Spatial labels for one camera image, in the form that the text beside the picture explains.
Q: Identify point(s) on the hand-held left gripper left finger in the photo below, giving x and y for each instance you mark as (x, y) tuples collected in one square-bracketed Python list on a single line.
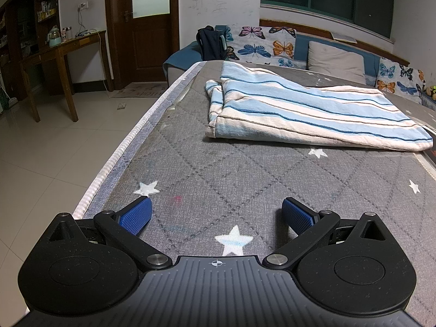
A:
[(136, 215)]

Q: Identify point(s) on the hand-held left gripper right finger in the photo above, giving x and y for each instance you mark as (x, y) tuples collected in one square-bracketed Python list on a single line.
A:
[(298, 216)]

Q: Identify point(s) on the blue white striped cloth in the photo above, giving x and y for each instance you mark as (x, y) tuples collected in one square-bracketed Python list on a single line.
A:
[(289, 109)]

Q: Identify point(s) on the brown wooden door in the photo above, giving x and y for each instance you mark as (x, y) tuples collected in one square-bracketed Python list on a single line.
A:
[(146, 37)]

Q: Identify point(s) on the plush toy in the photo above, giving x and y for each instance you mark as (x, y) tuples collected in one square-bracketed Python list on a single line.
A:
[(432, 92)]

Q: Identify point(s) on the dark window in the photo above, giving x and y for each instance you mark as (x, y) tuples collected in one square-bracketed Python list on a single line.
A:
[(327, 0)]

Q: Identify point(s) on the blue sofa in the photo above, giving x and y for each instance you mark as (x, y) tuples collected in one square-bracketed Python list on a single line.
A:
[(301, 49)]

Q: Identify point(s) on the white wall socket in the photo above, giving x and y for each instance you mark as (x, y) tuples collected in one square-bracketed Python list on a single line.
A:
[(83, 6)]

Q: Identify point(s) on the grey pillow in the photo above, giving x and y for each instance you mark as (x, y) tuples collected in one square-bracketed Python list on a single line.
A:
[(335, 61)]

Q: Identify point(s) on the butterfly print cushion right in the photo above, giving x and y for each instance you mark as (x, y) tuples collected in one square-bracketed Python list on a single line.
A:
[(397, 76)]

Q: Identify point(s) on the dark backpack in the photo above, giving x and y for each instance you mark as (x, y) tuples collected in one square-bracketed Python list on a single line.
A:
[(211, 44)]

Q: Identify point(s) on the wooden shelf cabinet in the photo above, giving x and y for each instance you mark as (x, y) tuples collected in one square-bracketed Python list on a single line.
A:
[(24, 34)]

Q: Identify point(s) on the light green kettle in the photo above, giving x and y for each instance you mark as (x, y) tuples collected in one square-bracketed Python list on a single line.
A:
[(53, 38)]

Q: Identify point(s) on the book on window sill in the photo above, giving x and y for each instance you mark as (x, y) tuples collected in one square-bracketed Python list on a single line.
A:
[(344, 37)]

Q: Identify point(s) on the grey star-print mattress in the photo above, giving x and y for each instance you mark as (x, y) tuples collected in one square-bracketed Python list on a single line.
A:
[(211, 177)]

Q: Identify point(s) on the beige doormat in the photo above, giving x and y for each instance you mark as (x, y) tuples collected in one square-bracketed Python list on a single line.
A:
[(139, 90)]

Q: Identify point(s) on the butterfly print cushion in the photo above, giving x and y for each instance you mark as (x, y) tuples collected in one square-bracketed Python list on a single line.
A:
[(262, 46), (397, 76)]

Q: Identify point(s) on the wooden desk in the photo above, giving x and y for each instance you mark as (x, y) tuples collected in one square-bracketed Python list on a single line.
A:
[(64, 49)]

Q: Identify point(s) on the small grey floor object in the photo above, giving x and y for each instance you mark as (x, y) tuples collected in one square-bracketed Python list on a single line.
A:
[(121, 106)]

